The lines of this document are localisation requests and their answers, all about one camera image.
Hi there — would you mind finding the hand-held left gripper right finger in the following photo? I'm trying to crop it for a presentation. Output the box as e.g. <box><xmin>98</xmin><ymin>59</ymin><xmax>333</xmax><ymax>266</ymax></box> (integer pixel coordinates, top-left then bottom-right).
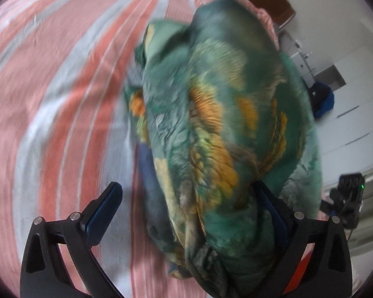
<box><xmin>253</xmin><ymin>182</ymin><xmax>354</xmax><ymax>298</ymax></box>

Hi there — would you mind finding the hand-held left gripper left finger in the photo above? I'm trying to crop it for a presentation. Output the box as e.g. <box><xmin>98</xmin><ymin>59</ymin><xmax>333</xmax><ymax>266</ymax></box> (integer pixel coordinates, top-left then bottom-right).
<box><xmin>20</xmin><ymin>182</ymin><xmax>125</xmax><ymax>298</ymax></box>

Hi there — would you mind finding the green orange patterned garment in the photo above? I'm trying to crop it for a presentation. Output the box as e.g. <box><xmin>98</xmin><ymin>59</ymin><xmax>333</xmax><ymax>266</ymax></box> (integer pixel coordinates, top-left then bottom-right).
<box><xmin>124</xmin><ymin>0</ymin><xmax>324</xmax><ymax>298</ymax></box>

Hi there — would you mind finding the white wardrobe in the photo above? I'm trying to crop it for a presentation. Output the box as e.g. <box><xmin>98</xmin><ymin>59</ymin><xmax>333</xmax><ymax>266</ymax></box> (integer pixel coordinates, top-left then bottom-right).
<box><xmin>312</xmin><ymin>44</ymin><xmax>373</xmax><ymax>190</ymax></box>

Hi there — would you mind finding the blue bag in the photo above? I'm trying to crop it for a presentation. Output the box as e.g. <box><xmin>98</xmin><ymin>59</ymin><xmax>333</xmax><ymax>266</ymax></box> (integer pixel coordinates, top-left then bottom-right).
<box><xmin>308</xmin><ymin>81</ymin><xmax>335</xmax><ymax>120</ymax></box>

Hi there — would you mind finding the pink striped bed sheet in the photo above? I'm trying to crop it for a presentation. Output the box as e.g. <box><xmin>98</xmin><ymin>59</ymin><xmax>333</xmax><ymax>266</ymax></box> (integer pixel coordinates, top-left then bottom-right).
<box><xmin>0</xmin><ymin>0</ymin><xmax>355</xmax><ymax>298</ymax></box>

